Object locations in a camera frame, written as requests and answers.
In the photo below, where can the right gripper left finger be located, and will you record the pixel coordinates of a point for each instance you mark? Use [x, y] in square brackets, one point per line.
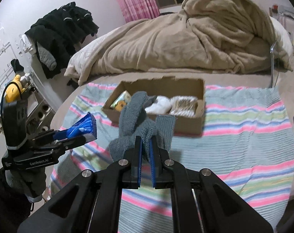
[132, 175]

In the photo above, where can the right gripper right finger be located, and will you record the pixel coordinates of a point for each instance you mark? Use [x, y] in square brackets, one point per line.
[159, 175]

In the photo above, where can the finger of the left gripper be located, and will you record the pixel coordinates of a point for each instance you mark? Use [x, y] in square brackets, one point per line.
[54, 135]
[70, 143]

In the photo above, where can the blue tissue pack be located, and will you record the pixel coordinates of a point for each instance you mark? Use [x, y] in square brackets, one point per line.
[86, 126]

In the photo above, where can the grey knit glove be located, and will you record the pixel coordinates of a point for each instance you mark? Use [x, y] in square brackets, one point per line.
[134, 122]

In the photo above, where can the bear print tissue pack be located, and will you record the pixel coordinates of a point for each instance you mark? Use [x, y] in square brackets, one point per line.
[122, 100]

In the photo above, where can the left gloved hand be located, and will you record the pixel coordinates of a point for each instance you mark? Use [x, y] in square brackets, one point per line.
[31, 182]

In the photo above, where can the white shelf rack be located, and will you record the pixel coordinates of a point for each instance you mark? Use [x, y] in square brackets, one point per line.
[40, 113]

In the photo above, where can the yellow plush toy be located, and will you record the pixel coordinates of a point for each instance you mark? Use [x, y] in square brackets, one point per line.
[12, 91]

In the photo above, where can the white rolled socks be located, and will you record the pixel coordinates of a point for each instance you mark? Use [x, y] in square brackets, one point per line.
[160, 106]

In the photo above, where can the white striped socks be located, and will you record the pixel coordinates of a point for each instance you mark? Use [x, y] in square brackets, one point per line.
[184, 106]

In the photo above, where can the cardboard box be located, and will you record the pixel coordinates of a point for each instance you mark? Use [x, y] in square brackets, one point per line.
[168, 87]

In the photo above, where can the striped towel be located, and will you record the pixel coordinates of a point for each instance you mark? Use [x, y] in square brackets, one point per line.
[247, 140]

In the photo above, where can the pile of black clothes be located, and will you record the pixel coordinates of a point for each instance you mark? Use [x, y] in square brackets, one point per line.
[56, 34]

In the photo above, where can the beige blanket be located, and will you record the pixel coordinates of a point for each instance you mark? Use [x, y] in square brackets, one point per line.
[218, 36]

